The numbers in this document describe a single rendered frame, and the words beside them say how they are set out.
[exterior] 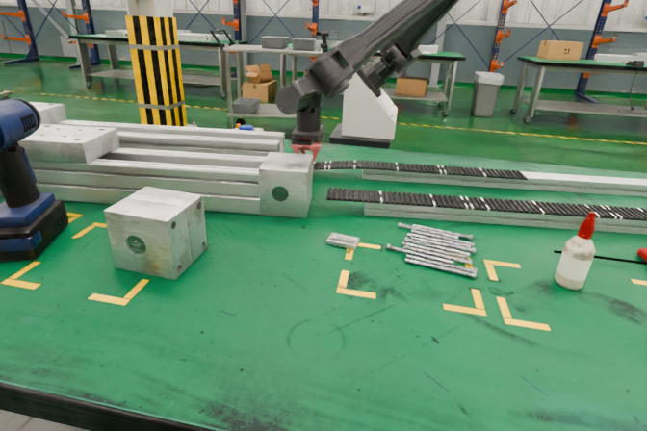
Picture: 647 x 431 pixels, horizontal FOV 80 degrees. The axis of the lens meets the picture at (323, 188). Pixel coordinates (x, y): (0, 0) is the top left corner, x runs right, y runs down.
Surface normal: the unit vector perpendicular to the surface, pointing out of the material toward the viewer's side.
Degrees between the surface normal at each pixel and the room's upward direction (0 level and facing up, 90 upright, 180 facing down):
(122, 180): 90
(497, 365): 0
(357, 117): 90
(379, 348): 0
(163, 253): 90
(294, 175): 90
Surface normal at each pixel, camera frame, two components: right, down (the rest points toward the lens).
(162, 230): -0.25, 0.38
